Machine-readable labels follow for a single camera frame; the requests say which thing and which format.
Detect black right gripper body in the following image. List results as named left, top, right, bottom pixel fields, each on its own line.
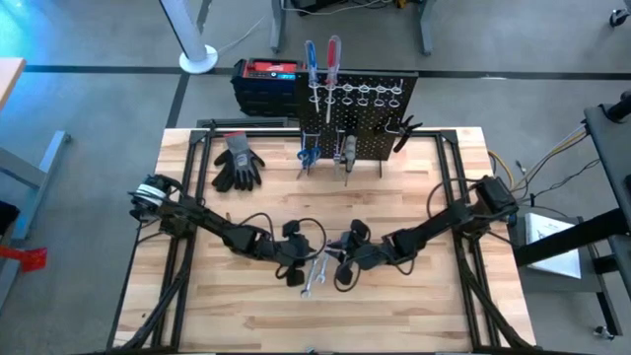
left=344, top=239, right=393, bottom=271

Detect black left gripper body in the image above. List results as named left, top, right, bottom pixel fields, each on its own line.
left=268, top=235, right=316, bottom=270

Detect long silver combination wrench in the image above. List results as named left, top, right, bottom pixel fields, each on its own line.
left=300, top=255, right=322, bottom=300

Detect blue handled scissors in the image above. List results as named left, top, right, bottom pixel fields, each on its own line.
left=295, top=144, right=322, bottom=181

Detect black pliers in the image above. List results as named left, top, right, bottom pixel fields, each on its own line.
left=384, top=114, right=425, bottom=154

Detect blue handled screwdriver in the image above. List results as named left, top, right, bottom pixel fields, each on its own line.
left=304, top=39, right=320, bottom=114

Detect red handled screwdriver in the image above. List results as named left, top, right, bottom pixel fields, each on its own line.
left=324, top=35, right=343, bottom=125

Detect grey glove with red cuff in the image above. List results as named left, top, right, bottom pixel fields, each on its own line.
left=224, top=130, right=266, bottom=192

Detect black work glove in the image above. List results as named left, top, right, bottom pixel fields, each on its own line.
left=212, top=149, right=239, bottom=192

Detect silver double prong hook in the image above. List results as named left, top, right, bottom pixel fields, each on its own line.
left=300, top=130, right=320, bottom=164

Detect black perforated pegboard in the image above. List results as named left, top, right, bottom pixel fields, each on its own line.
left=294, top=69, right=420, bottom=188

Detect red and black toolbox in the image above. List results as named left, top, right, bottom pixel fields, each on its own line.
left=229, top=56, right=308, bottom=118

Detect white booklet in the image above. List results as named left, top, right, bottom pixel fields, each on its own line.
left=524, top=211, right=583, bottom=280

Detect white pole with round base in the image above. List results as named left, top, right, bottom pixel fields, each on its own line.
left=157, top=0, right=219, bottom=75

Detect grey desk leg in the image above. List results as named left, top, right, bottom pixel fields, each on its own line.
left=418, top=0, right=436, bottom=56
left=268, top=0, right=288, bottom=54

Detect red object on floor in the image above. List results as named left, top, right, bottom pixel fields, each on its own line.
left=0, top=245, right=49, bottom=274

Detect black side cart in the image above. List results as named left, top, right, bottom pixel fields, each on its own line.
left=507, top=88, right=631, bottom=341

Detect wooden desk top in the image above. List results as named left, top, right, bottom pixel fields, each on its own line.
left=0, top=56, right=27, bottom=112

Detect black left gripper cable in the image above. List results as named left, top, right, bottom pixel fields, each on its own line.
left=236, top=211, right=329, bottom=282

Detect black aluminium table frame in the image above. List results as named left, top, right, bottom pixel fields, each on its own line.
left=105, top=116, right=536, bottom=355

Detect white wire ring rack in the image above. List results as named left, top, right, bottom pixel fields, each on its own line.
left=308, top=81, right=404, bottom=108

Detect loose wire bundle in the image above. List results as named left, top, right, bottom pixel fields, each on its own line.
left=487, top=121, right=601, bottom=203

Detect grey desk frame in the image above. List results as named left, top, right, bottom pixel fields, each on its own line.
left=0, top=129, right=71, bottom=310

